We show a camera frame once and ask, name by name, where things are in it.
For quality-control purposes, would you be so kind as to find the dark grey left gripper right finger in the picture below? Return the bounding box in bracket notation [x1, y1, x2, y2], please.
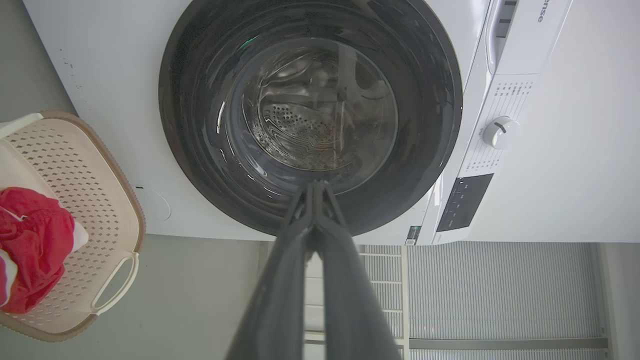
[314, 181, 404, 360]

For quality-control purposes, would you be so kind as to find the black control display panel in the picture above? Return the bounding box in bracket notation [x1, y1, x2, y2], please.
[436, 173, 495, 233]

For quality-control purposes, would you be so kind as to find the red garment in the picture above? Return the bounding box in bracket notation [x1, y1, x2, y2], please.
[0, 187, 76, 314]

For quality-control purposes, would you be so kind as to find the beige perforated laundry basket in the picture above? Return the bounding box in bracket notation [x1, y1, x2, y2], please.
[0, 111, 147, 343]

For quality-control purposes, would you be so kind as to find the white detergent drawer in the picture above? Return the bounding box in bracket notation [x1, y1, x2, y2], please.
[486, 0, 573, 77]

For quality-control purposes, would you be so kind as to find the white slatted cabinet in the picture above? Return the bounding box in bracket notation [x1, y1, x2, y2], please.
[302, 242, 611, 360]

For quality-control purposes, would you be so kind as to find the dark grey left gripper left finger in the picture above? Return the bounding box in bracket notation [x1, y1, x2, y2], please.
[224, 181, 317, 360]

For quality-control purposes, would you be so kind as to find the white program dial knob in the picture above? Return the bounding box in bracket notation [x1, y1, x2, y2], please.
[482, 116, 521, 150]

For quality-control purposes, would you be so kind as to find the white front-load washing machine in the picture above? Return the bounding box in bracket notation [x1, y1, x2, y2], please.
[22, 0, 640, 247]

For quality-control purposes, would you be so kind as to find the black round washer door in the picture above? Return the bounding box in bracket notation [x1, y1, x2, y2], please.
[158, 0, 463, 237]

